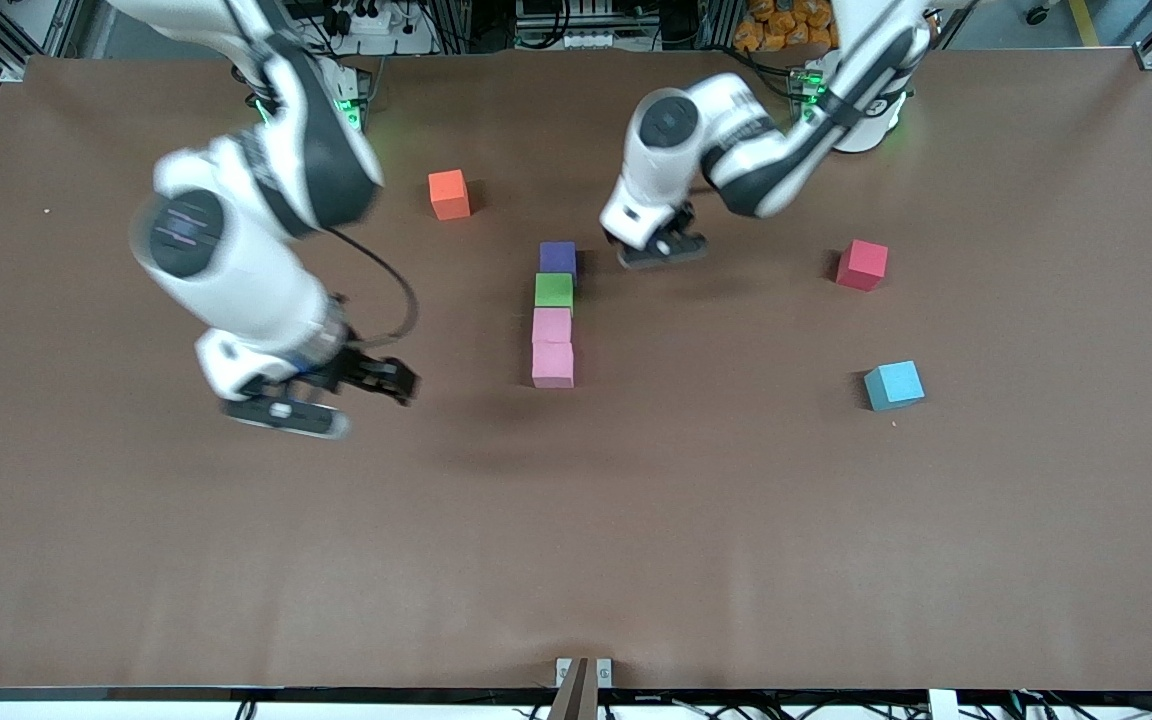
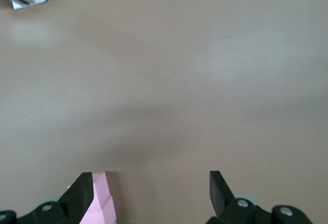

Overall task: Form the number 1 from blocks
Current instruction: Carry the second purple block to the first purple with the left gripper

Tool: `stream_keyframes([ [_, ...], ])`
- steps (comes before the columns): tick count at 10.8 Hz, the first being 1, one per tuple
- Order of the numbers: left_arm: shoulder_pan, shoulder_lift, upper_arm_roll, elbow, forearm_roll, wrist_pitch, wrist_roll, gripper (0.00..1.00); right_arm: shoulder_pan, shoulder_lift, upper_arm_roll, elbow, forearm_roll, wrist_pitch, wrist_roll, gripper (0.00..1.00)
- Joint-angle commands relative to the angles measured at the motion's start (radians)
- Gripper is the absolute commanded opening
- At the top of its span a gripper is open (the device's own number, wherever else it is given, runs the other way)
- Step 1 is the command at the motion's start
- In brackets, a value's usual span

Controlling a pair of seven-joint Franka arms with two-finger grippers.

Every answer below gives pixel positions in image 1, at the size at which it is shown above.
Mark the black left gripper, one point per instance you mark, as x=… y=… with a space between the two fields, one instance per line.
x=682 y=218

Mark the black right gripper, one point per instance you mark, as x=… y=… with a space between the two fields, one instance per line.
x=360 y=367

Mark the purple foam block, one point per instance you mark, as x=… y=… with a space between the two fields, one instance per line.
x=557 y=258

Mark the green foam block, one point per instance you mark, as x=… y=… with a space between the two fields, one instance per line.
x=554 y=291

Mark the pink foam block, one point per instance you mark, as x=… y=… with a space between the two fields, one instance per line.
x=553 y=365
x=552 y=325

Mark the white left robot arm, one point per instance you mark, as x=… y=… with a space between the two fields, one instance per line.
x=656 y=170

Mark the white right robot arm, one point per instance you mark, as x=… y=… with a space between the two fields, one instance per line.
x=236 y=270

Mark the red foam block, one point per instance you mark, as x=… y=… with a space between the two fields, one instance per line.
x=863 y=265

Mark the orange foam block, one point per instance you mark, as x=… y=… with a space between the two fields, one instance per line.
x=449 y=195

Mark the pile of orange objects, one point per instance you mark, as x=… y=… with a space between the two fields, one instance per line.
x=781 y=25

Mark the black electronics unit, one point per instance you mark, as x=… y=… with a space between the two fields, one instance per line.
x=576 y=20

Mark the light blue foam block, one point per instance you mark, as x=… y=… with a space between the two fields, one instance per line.
x=894 y=385

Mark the white power strip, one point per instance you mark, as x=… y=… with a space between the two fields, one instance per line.
x=401 y=42

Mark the black caster wheel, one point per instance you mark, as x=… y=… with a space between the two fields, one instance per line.
x=1039 y=12

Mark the white plastic block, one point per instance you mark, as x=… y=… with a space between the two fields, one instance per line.
x=943 y=705

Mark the silver table edge bracket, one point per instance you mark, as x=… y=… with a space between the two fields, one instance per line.
x=563 y=670

